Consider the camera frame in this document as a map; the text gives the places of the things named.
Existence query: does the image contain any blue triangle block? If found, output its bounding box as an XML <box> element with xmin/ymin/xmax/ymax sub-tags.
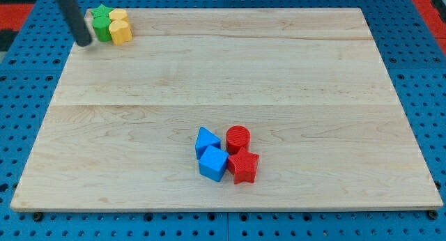
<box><xmin>194</xmin><ymin>127</ymin><xmax>221</xmax><ymax>160</ymax></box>

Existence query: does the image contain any yellow hexagon block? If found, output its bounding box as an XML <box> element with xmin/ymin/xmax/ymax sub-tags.
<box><xmin>108</xmin><ymin>8</ymin><xmax>130</xmax><ymax>24</ymax></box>

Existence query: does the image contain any yellow heart block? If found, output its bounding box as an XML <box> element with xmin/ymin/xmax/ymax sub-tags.
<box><xmin>109</xmin><ymin>20</ymin><xmax>133</xmax><ymax>45</ymax></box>

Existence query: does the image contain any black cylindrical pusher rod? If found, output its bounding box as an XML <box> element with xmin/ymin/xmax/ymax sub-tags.
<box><xmin>55</xmin><ymin>0</ymin><xmax>93</xmax><ymax>47</ymax></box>

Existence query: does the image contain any blue cube block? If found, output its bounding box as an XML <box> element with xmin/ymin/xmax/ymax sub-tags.
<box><xmin>199</xmin><ymin>146</ymin><xmax>229</xmax><ymax>182</ymax></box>

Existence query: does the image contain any green cylinder block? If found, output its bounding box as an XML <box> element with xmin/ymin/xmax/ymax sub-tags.
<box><xmin>92</xmin><ymin>16</ymin><xmax>112</xmax><ymax>42</ymax></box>

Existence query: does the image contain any red cylinder block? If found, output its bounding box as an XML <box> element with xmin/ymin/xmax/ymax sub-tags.
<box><xmin>226</xmin><ymin>125</ymin><xmax>251</xmax><ymax>155</ymax></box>

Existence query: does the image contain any green star block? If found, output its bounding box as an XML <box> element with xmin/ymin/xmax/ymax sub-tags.
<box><xmin>91</xmin><ymin>4</ymin><xmax>113</xmax><ymax>19</ymax></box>

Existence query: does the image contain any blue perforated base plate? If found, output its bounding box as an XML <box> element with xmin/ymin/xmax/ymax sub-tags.
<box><xmin>1</xmin><ymin>0</ymin><xmax>445</xmax><ymax>240</ymax></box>

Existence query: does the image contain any red star block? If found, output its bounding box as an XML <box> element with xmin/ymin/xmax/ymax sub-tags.
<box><xmin>227</xmin><ymin>147</ymin><xmax>260</xmax><ymax>185</ymax></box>

